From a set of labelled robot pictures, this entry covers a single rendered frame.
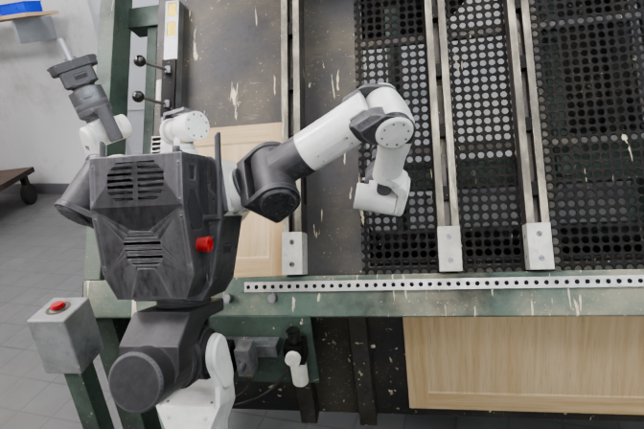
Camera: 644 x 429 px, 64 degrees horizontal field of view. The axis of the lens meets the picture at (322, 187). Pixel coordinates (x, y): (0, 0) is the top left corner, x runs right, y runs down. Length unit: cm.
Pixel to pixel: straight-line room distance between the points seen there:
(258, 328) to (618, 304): 99
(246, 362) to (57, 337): 53
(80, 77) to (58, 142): 473
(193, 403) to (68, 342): 49
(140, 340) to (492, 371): 123
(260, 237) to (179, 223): 63
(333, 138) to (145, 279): 47
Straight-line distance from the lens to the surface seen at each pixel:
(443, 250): 147
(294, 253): 152
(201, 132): 121
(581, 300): 155
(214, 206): 110
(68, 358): 167
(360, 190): 122
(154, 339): 110
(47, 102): 616
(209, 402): 127
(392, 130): 102
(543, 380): 198
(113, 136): 145
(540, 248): 150
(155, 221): 104
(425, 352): 188
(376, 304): 151
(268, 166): 109
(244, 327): 161
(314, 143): 105
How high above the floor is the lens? 165
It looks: 20 degrees down
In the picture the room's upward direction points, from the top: 7 degrees counter-clockwise
